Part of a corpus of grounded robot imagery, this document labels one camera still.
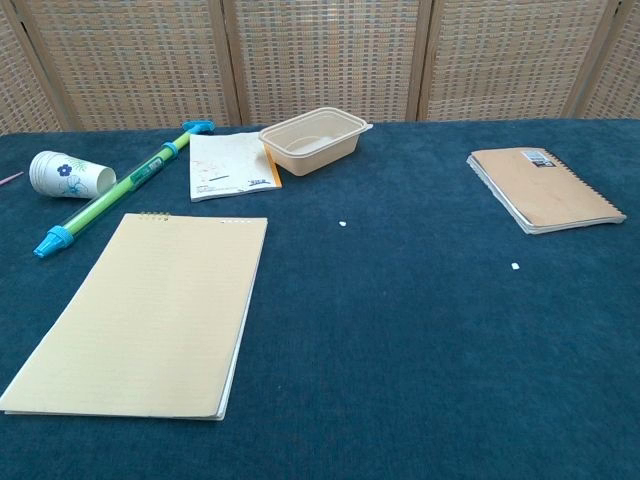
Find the yellow top-bound notebook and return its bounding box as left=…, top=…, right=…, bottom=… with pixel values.
left=0, top=211, right=269, bottom=421

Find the brown spiral notebook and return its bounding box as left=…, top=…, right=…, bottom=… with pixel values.
left=466, top=147, right=628, bottom=236

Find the beige plastic food container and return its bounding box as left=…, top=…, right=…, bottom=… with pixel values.
left=258, top=107, right=374, bottom=177

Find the blue table cloth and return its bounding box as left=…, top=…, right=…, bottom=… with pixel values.
left=0, top=118, right=640, bottom=480

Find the white notepad with orange edge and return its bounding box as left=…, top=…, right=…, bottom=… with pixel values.
left=189, top=132, right=284, bottom=203

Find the woven bamboo folding screen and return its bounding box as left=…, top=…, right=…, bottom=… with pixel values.
left=0, top=0, right=640, bottom=135

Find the green and blue water squirter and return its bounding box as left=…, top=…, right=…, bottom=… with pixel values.
left=33, top=120, right=216, bottom=260

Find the white paper cup blue flower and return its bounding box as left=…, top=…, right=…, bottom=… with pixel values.
left=28, top=150, right=118, bottom=200

